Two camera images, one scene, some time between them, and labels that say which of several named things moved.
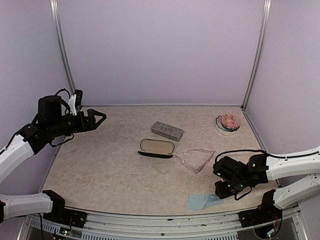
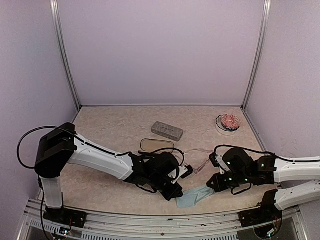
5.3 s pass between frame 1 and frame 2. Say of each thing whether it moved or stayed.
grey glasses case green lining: stayed
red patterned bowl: stayed
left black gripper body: moved
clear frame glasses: stayed
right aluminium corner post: stayed
